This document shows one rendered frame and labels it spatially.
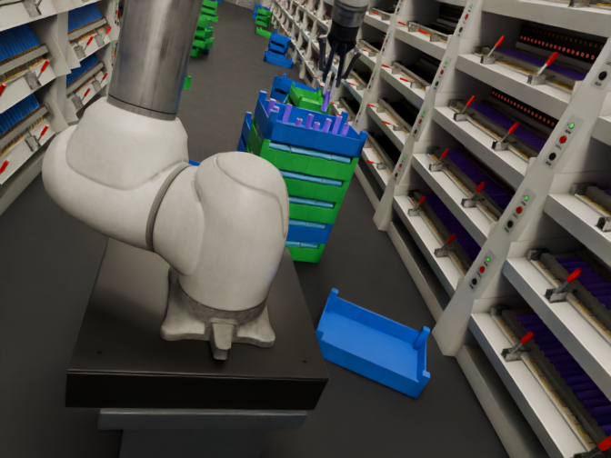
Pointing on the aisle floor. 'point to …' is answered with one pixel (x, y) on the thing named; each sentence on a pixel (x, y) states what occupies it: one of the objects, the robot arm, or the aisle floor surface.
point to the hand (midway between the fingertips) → (330, 84)
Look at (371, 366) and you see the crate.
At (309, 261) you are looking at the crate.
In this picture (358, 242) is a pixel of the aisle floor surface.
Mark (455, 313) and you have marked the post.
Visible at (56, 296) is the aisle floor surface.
